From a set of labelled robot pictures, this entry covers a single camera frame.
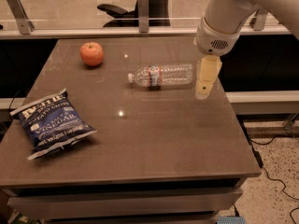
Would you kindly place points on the glass railing panel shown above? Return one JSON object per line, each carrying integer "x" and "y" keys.
{"x": 84, "y": 14}

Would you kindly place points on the red apple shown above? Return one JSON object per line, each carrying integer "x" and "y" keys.
{"x": 91, "y": 53}

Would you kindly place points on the left metal railing bracket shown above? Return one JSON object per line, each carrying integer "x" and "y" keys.
{"x": 24, "y": 24}

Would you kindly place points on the right metal railing bracket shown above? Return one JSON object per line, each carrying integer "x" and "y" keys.
{"x": 257, "y": 22}

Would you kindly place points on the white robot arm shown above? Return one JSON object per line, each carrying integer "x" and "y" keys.
{"x": 285, "y": 11}

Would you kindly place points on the clear plastic water bottle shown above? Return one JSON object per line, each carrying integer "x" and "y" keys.
{"x": 155, "y": 76}

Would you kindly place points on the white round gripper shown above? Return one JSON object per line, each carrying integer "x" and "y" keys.
{"x": 214, "y": 41}

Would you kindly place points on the metal railing bracket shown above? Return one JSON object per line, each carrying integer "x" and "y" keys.
{"x": 24, "y": 24}
{"x": 143, "y": 16}
{"x": 257, "y": 22}

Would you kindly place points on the middle metal railing bracket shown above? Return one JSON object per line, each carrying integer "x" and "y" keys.
{"x": 143, "y": 16}

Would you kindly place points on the blue potato chips bag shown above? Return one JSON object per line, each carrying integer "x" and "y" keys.
{"x": 51, "y": 123}

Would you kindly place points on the black office chair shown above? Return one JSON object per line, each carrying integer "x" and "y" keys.
{"x": 158, "y": 14}

